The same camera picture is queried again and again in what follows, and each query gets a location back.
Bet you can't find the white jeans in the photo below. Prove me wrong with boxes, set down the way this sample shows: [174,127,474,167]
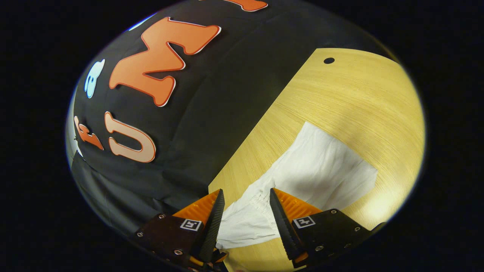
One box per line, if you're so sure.
[216,121,379,250]

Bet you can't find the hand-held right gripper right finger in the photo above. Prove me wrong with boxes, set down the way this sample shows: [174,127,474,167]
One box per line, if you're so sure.
[269,188,373,269]

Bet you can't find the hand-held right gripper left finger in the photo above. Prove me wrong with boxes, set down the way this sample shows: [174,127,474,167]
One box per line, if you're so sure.
[134,189,227,270]

